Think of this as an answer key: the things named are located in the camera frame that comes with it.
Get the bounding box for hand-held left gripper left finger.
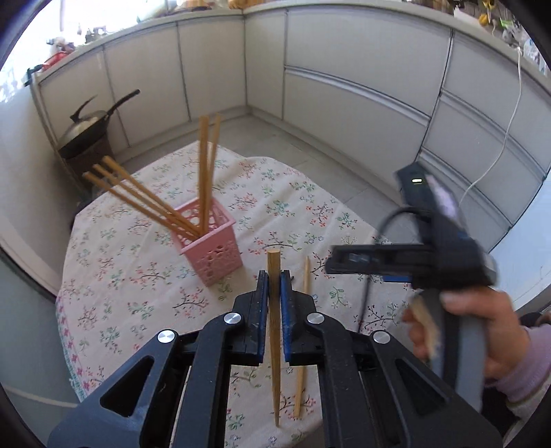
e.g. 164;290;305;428
47;271;270;448

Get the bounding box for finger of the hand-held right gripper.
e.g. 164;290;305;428
325;243;431;285

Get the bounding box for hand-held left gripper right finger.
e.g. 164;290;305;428
280;269;502;448

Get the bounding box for bamboo chopstick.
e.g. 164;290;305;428
102;155;201;235
197;114;210;233
293;256;311;419
266;249;283;428
204;114;221;233
82;171;194;238
92;164;198;237

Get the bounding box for pink plastic basket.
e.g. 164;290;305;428
171;199;242;287

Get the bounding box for person's right forearm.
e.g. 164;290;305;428
484;323;551;431

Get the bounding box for person's right hand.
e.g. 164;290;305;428
402;286;532;380

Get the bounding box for floral tablecloth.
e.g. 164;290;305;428
55;141;425;434

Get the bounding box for clear plastic bag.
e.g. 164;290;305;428
501;23;539;57

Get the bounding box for white kitchen cabinets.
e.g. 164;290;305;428
32;0;551;259

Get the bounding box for brown bin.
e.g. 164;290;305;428
60;138;115;190

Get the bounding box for dark wok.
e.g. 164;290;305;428
57;89;141;158

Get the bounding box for wok lid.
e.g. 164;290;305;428
60;95;108;145

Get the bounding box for red basket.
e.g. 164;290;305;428
43;52;72;70

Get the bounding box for black-topped grey pole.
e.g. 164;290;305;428
26;64;61;147

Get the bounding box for black cable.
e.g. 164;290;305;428
357;207;416;332

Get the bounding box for white cable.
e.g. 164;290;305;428
456;49;523;203

